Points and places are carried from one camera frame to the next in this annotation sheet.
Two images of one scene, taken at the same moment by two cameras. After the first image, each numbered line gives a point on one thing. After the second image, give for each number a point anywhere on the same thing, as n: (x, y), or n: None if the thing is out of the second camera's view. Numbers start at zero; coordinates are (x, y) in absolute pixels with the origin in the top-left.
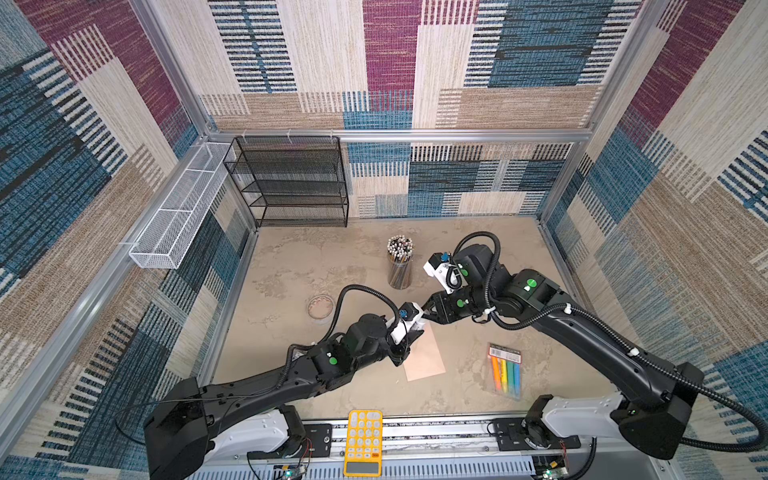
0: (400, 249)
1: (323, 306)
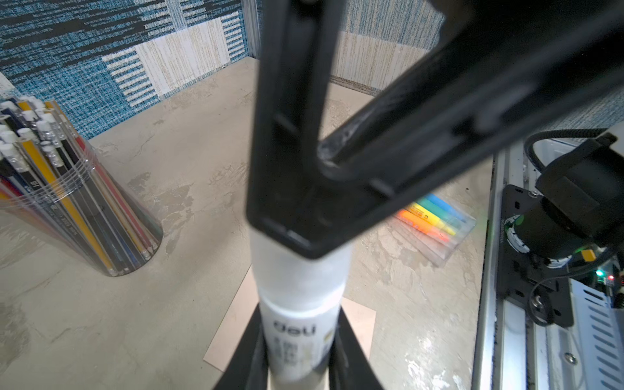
0: (54, 177)
1: None
